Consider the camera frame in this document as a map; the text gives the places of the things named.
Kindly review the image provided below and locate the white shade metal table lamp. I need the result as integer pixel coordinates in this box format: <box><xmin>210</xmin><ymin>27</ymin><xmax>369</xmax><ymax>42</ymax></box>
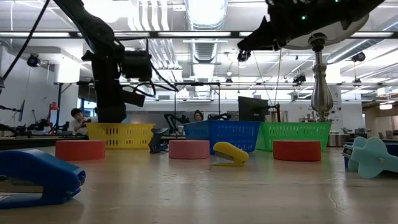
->
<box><xmin>281</xmin><ymin>12</ymin><xmax>371</xmax><ymax>123</ymax></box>

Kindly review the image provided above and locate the blue plastic basket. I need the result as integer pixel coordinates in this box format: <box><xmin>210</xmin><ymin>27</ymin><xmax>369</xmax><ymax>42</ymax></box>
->
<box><xmin>183</xmin><ymin>120</ymin><xmax>262</xmax><ymax>156</ymax></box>

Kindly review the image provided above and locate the black ceiling camera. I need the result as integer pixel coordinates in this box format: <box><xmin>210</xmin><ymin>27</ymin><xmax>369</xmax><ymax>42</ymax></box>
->
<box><xmin>352</xmin><ymin>51</ymin><xmax>367</xmax><ymax>63</ymax></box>
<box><xmin>292</xmin><ymin>73</ymin><xmax>307</xmax><ymax>85</ymax></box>
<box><xmin>26</xmin><ymin>53</ymin><xmax>41</xmax><ymax>68</ymax></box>
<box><xmin>237</xmin><ymin>49</ymin><xmax>252</xmax><ymax>63</ymax></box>

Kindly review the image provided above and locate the black overhead rig beam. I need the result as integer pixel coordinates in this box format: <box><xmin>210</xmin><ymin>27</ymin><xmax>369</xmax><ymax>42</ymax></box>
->
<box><xmin>0</xmin><ymin>30</ymin><xmax>398</xmax><ymax>40</ymax></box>

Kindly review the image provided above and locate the green plastic basket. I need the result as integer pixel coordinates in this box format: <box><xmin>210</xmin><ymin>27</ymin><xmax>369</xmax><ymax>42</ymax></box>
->
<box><xmin>256</xmin><ymin>121</ymin><xmax>332</xmax><ymax>152</ymax></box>

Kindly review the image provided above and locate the light blue staple remover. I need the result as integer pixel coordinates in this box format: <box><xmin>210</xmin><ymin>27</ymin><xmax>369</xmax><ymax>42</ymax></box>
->
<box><xmin>350</xmin><ymin>136</ymin><xmax>398</xmax><ymax>179</ymax></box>

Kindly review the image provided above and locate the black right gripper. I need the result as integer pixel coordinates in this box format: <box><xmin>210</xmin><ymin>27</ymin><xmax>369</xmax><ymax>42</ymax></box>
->
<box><xmin>238</xmin><ymin>26</ymin><xmax>284</xmax><ymax>52</ymax></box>

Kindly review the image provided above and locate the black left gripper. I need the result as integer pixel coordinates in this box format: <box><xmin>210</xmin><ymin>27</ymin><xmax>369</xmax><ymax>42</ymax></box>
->
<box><xmin>81</xmin><ymin>49</ymin><xmax>147</xmax><ymax>124</ymax></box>

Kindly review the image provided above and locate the dark staple remover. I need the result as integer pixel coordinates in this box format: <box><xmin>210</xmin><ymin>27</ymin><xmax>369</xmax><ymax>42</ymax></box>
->
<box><xmin>148</xmin><ymin>126</ymin><xmax>170</xmax><ymax>154</ymax></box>

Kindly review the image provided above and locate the pink tape roll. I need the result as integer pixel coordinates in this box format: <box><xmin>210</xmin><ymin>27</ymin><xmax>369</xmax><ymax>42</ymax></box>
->
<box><xmin>169</xmin><ymin>139</ymin><xmax>211</xmax><ymax>160</ymax></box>

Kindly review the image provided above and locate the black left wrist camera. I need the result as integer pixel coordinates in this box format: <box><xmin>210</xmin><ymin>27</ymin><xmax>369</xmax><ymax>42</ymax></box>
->
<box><xmin>122</xmin><ymin>50</ymin><xmax>153</xmax><ymax>82</ymax></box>

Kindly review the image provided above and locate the yellow plastic clip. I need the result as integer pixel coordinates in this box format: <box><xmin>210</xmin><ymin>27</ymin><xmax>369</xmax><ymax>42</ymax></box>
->
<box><xmin>211</xmin><ymin>141</ymin><xmax>249</xmax><ymax>167</ymax></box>

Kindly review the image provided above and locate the thin side-on monitor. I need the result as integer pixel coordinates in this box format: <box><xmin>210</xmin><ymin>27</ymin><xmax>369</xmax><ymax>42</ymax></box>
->
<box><xmin>17</xmin><ymin>99</ymin><xmax>26</xmax><ymax>123</ymax></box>

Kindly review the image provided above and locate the black hanging arm cable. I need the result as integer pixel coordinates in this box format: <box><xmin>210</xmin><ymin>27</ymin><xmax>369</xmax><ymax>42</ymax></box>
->
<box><xmin>0</xmin><ymin>0</ymin><xmax>51</xmax><ymax>82</ymax></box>

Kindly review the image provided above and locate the black background station frame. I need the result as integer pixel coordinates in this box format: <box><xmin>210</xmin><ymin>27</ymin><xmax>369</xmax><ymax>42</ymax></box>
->
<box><xmin>54</xmin><ymin>81</ymin><xmax>221</xmax><ymax>125</ymax></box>

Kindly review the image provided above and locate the yellow plastic basket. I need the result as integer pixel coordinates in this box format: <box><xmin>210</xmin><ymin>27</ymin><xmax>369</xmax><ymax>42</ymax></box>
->
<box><xmin>86</xmin><ymin>122</ymin><xmax>155</xmax><ymax>149</ymax></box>

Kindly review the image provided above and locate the red background stand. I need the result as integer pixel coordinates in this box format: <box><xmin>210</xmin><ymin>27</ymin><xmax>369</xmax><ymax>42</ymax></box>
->
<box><xmin>46</xmin><ymin>101</ymin><xmax>60</xmax><ymax>134</ymax></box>

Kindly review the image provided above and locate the black background monitor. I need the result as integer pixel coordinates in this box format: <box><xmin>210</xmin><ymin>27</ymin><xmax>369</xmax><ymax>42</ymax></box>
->
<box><xmin>238</xmin><ymin>96</ymin><xmax>270</xmax><ymax>122</ymax></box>

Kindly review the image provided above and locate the red tape roll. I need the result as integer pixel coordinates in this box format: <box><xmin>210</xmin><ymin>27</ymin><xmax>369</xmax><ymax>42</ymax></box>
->
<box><xmin>272</xmin><ymin>139</ymin><xmax>322</xmax><ymax>162</ymax></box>
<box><xmin>55</xmin><ymin>139</ymin><xmax>107</xmax><ymax>162</ymax></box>

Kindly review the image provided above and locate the silver ventilation duct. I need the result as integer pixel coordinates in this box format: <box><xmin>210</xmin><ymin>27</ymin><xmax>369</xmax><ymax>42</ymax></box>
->
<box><xmin>185</xmin><ymin>0</ymin><xmax>229</xmax><ymax>98</ymax></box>

